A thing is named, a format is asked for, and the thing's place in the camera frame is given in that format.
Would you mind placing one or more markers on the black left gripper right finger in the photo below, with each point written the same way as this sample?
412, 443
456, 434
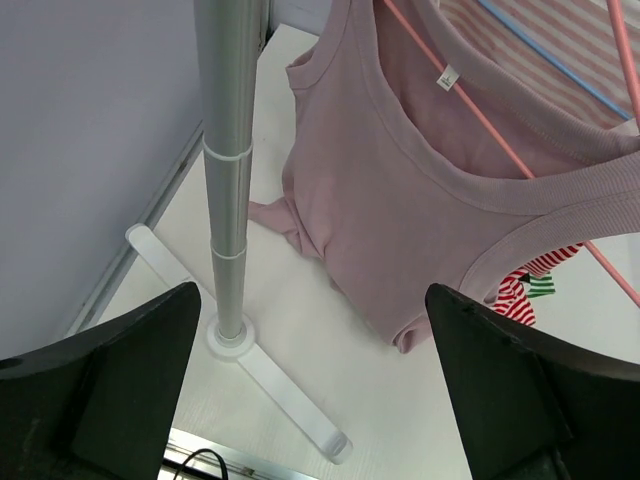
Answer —
529, 405

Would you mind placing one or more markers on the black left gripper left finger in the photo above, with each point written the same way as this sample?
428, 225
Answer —
100, 404

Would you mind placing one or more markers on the red white striped tank top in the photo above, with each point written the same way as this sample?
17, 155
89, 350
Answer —
512, 300

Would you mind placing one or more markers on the pink tank top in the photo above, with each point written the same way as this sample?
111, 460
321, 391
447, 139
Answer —
395, 185

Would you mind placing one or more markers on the light blue hanger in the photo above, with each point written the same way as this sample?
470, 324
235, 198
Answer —
509, 23

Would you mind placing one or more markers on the pink hanger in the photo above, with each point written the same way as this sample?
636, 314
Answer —
490, 128

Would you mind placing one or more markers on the green white striped tank top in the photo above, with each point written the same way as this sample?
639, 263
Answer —
540, 286

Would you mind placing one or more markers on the silver clothes rack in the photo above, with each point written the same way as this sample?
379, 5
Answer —
228, 37

